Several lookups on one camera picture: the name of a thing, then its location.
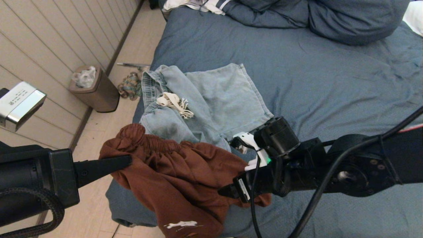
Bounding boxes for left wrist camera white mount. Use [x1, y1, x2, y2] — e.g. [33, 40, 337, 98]
[0, 82, 47, 133]

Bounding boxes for light blue denim shorts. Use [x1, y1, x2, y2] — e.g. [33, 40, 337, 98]
[139, 63, 275, 152]

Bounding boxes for smooth black right arm cable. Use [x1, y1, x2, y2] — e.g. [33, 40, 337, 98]
[230, 106, 423, 238]

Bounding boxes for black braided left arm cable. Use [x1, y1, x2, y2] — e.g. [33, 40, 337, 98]
[0, 188, 65, 238]

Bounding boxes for multicoloured rag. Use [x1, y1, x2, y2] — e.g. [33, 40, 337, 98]
[118, 72, 146, 100]

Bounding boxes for clear plastic bin bag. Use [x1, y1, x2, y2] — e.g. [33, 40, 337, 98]
[72, 67, 97, 89]

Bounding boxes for white pillow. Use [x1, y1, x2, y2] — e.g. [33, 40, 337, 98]
[404, 0, 423, 37]

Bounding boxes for rust brown shorts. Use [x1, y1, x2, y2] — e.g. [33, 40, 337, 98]
[99, 123, 271, 238]

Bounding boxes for crumpled blue duvet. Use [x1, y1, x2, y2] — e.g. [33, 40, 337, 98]
[225, 0, 412, 45]

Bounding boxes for brown trash bin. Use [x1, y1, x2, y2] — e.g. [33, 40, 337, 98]
[69, 65, 120, 113]

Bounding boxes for white striped garment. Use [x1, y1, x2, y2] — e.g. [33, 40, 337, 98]
[163, 0, 232, 15]

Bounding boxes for blue bed cover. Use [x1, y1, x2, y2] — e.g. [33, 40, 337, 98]
[106, 0, 423, 238]

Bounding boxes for thin silver metal rod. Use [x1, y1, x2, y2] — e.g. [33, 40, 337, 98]
[117, 63, 151, 69]

